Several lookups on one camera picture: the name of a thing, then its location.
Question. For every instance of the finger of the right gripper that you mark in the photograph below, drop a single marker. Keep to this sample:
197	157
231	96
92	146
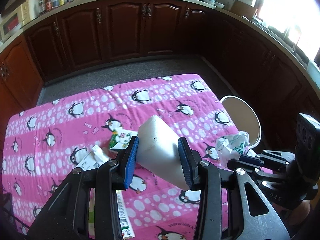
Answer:
240	168
250	160

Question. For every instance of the white green carton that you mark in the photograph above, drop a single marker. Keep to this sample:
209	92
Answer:
232	146

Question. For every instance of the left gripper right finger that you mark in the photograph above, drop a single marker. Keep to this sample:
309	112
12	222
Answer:
201	175

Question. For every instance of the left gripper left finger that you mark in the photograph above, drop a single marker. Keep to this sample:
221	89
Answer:
115	174

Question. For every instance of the cow milk carton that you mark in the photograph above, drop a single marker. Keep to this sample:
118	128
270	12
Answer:
120	139

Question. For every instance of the white round trash bin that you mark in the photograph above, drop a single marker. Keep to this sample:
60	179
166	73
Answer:
244	118

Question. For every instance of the white microwave oven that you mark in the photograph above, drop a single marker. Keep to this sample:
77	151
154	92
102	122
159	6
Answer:
22	15

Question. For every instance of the brown kitchen cabinets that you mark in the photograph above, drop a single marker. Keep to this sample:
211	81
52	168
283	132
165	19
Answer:
88	33

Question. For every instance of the white blue paper box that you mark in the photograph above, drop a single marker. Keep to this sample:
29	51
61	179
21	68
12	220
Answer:
94	159

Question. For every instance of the pink penguin tablecloth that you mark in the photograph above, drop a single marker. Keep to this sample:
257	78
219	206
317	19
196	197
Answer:
43	144

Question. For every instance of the flat red white carton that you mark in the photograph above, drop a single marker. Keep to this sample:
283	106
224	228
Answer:
125	224

